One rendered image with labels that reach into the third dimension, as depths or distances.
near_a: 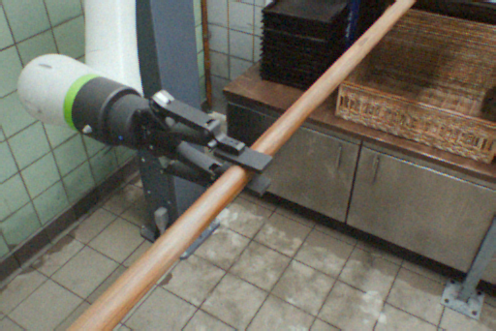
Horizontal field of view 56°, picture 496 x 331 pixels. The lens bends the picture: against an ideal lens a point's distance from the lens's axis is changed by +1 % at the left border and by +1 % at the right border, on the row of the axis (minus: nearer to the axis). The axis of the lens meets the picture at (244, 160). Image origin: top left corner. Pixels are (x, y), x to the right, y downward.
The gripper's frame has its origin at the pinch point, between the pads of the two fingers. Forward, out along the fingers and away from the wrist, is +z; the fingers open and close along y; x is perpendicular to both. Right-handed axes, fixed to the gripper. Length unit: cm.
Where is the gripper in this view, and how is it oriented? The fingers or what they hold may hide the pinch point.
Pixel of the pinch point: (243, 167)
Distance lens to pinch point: 59.5
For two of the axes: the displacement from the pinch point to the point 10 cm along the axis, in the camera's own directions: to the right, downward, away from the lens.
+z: 8.5, 3.4, -4.1
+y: 0.0, 7.7, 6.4
